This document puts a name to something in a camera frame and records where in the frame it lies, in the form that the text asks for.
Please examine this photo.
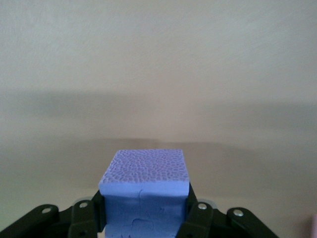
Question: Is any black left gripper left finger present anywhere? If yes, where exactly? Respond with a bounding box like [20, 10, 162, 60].
[0, 189, 106, 238]

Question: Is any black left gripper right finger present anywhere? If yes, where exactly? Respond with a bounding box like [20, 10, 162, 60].
[177, 182, 277, 238]

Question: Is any purple foam cube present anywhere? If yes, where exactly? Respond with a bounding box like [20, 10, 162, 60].
[98, 148, 191, 238]

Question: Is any brown table cover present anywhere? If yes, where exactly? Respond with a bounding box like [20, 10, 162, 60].
[0, 0, 317, 238]

